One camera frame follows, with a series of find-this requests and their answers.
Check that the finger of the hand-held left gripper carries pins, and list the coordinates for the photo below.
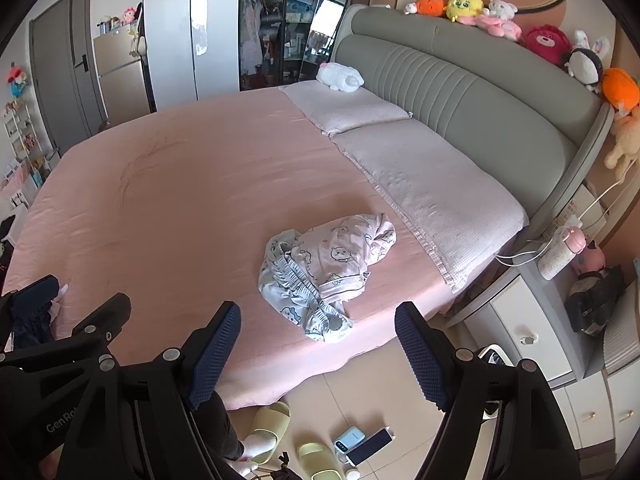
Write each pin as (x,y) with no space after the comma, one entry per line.
(100,322)
(35,292)

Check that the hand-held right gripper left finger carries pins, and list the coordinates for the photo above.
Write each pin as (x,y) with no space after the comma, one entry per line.
(215,355)

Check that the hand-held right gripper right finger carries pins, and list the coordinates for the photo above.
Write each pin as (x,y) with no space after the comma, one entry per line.
(425,360)

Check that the white garment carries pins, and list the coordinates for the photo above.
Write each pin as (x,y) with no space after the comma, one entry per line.
(62,291)

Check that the blue cartoon print pajama pants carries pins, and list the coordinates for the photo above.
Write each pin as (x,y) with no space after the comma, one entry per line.
(295,310)

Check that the pink cartoon print pajama top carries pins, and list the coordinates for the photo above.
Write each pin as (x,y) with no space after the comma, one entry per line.
(345,255)

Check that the person's leg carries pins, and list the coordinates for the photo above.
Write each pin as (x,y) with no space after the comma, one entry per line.
(220,425)

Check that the pale yellow slipper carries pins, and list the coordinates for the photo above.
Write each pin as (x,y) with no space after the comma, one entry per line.
(317,460)
(272,420)

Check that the light blue power bank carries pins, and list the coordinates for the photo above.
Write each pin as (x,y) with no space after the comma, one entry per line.
(350,437)

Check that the grey and white nightstand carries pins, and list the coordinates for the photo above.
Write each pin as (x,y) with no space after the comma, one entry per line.
(530,310)

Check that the bed with pink sheet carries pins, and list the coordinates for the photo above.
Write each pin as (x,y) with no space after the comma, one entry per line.
(175,210)

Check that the white shelf rack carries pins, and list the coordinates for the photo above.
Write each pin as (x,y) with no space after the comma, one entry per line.
(22,135)

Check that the water bottle with pink cap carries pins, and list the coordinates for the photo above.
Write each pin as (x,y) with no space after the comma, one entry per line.
(557,255)

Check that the white cabinet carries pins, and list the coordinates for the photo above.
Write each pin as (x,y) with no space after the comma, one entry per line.
(590,410)

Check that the black bag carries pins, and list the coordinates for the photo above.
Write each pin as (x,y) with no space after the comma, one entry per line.
(595,300)

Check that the pink round plush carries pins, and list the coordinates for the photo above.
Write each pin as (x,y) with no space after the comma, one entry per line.
(592,260)

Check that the grey door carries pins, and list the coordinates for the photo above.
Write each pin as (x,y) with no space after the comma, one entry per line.
(65,60)

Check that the silver fridge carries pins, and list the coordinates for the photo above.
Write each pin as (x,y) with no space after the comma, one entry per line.
(122,75)

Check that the grey padded headboard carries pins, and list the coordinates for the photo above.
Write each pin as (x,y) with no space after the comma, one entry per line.
(475,100)

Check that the pink plush doll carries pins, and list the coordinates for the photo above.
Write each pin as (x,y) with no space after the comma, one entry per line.
(129,14)

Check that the white plush toy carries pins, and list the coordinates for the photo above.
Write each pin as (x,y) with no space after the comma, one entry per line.
(337,77)

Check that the cream plush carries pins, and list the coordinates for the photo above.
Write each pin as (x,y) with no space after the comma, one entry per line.
(625,140)

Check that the white glossy wardrobe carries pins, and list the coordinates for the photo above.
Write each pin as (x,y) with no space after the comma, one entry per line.
(175,25)

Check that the black and white plush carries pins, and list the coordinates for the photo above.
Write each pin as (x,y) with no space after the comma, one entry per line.
(582,67)

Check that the dark glass door wardrobe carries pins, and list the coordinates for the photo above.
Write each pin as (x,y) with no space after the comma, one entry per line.
(280,25)

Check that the orange plush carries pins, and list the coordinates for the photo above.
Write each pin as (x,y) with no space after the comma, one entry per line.
(622,87)
(431,6)

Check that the magenta bear plush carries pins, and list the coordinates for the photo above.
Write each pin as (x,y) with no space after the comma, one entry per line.
(547,42)

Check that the white and pink cat plush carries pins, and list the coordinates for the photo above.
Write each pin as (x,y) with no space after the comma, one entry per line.
(500,22)

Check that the small white plush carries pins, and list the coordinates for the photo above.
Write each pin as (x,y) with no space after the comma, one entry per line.
(411,8)

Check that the yellow sponge plush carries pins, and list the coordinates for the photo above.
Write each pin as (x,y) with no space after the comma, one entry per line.
(465,6)

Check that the white rabbit plush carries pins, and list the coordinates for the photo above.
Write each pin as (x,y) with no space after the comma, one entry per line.
(595,45)

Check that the red and blue wall plush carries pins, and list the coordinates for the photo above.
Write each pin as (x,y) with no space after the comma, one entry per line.
(16,80)

